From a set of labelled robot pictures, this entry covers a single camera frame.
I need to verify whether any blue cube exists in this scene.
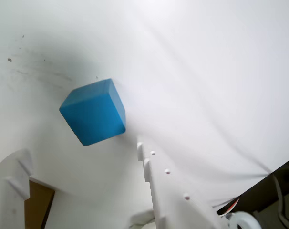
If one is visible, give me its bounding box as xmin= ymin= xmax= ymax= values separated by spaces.
xmin=59 ymin=78 xmax=126 ymax=147

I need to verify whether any thin white cable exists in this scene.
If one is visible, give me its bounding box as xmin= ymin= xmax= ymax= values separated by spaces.
xmin=272 ymin=173 xmax=285 ymax=215

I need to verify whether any red white base wire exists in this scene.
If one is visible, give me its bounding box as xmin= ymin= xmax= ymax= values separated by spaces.
xmin=216 ymin=197 xmax=241 ymax=217

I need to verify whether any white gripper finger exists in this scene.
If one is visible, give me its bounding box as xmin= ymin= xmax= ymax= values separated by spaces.
xmin=136 ymin=142 xmax=227 ymax=229
xmin=0 ymin=148 xmax=33 ymax=229

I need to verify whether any brown cardboard box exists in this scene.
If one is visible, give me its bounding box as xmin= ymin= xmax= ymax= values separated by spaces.
xmin=0 ymin=164 xmax=56 ymax=229

